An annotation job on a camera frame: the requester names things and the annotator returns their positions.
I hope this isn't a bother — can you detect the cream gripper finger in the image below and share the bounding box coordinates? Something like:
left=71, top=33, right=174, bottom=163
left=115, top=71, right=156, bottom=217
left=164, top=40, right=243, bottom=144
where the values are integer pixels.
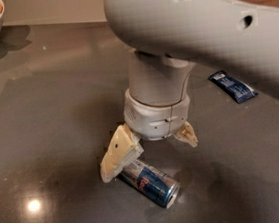
left=173, top=121, right=199, bottom=148
left=100, top=124, right=144, bottom=183

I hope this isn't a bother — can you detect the blue silver redbull can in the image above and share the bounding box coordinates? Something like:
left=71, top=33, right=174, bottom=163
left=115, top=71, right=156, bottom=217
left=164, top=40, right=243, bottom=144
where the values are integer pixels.
left=118, top=160, right=180, bottom=209

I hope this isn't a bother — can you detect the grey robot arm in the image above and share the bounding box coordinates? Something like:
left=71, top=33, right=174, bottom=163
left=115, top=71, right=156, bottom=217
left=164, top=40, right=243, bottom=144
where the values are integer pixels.
left=100, top=0, right=279, bottom=182

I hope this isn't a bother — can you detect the dark blue snack packet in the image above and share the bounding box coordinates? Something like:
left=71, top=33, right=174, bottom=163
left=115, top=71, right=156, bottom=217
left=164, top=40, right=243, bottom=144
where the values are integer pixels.
left=208, top=71, right=258, bottom=104

